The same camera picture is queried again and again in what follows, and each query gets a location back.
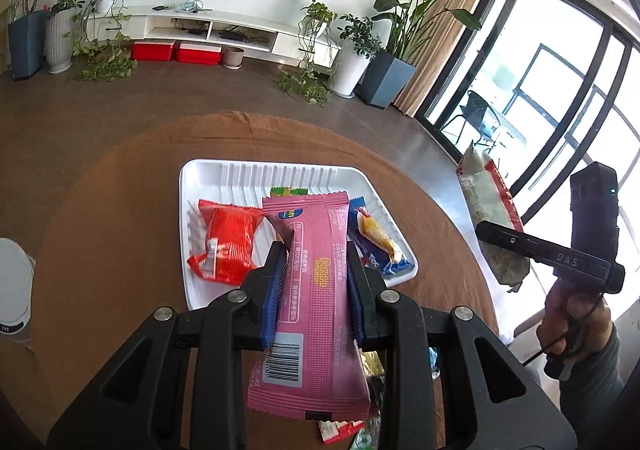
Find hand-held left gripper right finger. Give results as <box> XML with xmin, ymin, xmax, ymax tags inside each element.
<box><xmin>345</xmin><ymin>243</ymin><xmax>576</xmax><ymax>450</ymax></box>

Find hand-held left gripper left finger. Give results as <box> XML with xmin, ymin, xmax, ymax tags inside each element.
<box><xmin>46</xmin><ymin>240</ymin><xmax>292</xmax><ymax>450</ymax></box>

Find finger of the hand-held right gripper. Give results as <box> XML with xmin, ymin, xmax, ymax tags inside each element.
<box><xmin>475</xmin><ymin>220</ymin><xmax>552</xmax><ymax>267</ymax></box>

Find white red-edged snack packet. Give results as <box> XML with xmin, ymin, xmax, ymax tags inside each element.
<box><xmin>456</xmin><ymin>143</ymin><xmax>532</xmax><ymax>292</ymax></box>

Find pink snack packet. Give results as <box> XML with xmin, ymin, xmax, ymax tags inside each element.
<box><xmin>246</xmin><ymin>193</ymin><xmax>372</xmax><ymax>422</ymax></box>

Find bright red snack packet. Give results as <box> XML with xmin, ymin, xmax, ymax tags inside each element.
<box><xmin>186</xmin><ymin>199</ymin><xmax>266</xmax><ymax>287</ymax></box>

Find blue cake snack packet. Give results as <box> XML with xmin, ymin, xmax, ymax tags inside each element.
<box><xmin>346</xmin><ymin>197</ymin><xmax>411</xmax><ymax>278</ymax></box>

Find dark red snack packet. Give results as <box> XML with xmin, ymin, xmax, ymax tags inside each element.
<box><xmin>318</xmin><ymin>420</ymin><xmax>366</xmax><ymax>446</ymax></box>

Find white plastic tray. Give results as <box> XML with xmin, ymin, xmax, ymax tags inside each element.
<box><xmin>179</xmin><ymin>159</ymin><xmax>419</xmax><ymax>311</ymax></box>

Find person's right forearm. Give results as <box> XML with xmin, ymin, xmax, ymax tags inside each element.
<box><xmin>565</xmin><ymin>315</ymin><xmax>631</xmax><ymax>436</ymax></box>

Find person's right hand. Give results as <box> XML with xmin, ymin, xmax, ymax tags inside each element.
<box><xmin>536</xmin><ymin>280</ymin><xmax>615</xmax><ymax>358</ymax></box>

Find beige chair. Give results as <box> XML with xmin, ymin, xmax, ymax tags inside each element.
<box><xmin>510</xmin><ymin>307</ymin><xmax>548</xmax><ymax>351</ymax></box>

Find glass balcony table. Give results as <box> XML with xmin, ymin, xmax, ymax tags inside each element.
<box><xmin>480</xmin><ymin>105</ymin><xmax>531</xmax><ymax>151</ymax></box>

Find black balcony chair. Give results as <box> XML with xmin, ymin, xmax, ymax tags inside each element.
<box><xmin>442</xmin><ymin>90</ymin><xmax>503</xmax><ymax>151</ymax></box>

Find black-framed sliding glass door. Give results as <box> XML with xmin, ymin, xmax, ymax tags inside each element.
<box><xmin>415</xmin><ymin>0</ymin><xmax>640</xmax><ymax>331</ymax></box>

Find dark blue square planter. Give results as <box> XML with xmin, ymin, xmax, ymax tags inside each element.
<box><xmin>7</xmin><ymin>10</ymin><xmax>51</xmax><ymax>81</ymax></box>
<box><xmin>356</xmin><ymin>48</ymin><xmax>420</xmax><ymax>110</ymax></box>

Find tall white plant pot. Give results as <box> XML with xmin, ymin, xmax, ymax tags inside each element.
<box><xmin>331</xmin><ymin>50</ymin><xmax>373</xmax><ymax>98</ymax></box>

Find red storage box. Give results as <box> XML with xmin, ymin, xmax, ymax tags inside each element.
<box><xmin>176</xmin><ymin>43</ymin><xmax>223</xmax><ymax>65</ymax></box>
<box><xmin>131</xmin><ymin>41</ymin><xmax>177</xmax><ymax>62</ymax></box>

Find white television cabinet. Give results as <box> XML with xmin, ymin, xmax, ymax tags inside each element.
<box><xmin>82</xmin><ymin>5</ymin><xmax>343</xmax><ymax>70</ymax></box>

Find white ribbed plant pot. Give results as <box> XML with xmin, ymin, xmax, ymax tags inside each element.
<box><xmin>44</xmin><ymin>10</ymin><xmax>76</xmax><ymax>75</ymax></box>

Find small green plant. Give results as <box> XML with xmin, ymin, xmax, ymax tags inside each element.
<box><xmin>50</xmin><ymin>0</ymin><xmax>86</xmax><ymax>16</ymax></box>

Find thin black cable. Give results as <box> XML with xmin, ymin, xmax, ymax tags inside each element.
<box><xmin>522</xmin><ymin>297</ymin><xmax>603</xmax><ymax>365</ymax></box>

